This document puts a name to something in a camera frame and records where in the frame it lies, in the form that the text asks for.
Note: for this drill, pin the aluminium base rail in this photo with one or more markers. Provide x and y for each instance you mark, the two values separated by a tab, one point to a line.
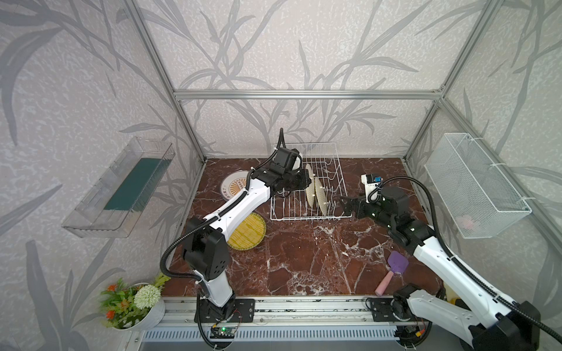
289	319

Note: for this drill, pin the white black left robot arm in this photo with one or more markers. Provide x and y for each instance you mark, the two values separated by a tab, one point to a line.
281	159

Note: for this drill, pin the clear plastic wall shelf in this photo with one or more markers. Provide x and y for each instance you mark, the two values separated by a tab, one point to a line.
89	219

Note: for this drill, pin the purple pink spatula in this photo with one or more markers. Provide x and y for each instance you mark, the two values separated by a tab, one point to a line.
398	263

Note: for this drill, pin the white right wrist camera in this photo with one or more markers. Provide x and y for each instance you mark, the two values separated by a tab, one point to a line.
372	186

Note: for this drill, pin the green lit circuit board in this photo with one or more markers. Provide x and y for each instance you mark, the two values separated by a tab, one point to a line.
223	332

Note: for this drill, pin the pink object in basket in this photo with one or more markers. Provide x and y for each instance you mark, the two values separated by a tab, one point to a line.
466	223

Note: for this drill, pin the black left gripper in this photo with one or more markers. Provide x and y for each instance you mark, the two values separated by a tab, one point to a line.
304	176

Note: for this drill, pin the green mat in shelf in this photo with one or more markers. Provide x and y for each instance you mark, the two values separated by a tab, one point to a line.
135	191

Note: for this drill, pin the white mesh wall basket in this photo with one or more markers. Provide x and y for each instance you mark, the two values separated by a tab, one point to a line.
469	182

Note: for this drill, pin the beige patterned plate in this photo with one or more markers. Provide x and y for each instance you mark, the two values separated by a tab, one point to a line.
248	234
321	197
311	188

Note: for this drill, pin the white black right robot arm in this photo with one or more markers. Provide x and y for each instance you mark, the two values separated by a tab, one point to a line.
489	320

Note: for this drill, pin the white wire dish rack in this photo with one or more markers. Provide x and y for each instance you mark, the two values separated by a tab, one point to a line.
325	162

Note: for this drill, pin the potted artificial flowers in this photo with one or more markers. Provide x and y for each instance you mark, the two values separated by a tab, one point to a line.
137	307

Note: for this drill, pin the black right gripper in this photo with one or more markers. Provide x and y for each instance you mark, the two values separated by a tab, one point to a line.
361	203

